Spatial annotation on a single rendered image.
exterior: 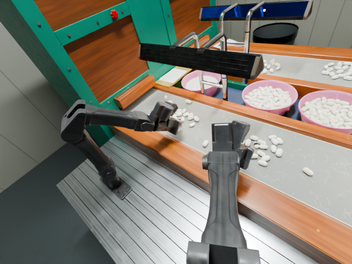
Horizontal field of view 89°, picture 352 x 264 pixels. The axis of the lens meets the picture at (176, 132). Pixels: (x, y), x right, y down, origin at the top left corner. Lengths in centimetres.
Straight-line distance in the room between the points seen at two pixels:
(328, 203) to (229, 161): 44
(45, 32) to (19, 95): 145
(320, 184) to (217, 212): 55
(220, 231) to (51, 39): 97
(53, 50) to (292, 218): 112
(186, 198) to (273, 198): 33
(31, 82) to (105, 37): 141
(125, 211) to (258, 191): 55
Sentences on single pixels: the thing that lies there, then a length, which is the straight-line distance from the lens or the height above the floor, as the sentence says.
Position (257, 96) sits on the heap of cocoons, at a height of 73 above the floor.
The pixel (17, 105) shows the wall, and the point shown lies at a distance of 243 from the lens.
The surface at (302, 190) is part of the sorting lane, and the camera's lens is 78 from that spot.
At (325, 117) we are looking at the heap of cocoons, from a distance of 106.
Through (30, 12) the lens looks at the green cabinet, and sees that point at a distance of 102.
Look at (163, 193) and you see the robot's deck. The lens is 84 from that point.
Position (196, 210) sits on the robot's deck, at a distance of 78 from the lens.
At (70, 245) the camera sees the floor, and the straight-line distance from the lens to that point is 184.
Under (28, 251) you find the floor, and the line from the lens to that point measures 208.
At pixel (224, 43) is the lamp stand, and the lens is 91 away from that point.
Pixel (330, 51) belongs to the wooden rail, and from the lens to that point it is 155.
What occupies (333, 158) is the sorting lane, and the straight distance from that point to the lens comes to 89.
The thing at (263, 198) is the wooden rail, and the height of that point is 77.
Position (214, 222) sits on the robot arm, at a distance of 31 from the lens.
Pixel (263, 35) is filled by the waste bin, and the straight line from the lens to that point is 273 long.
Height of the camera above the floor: 140
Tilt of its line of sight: 44 degrees down
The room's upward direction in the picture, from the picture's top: 17 degrees counter-clockwise
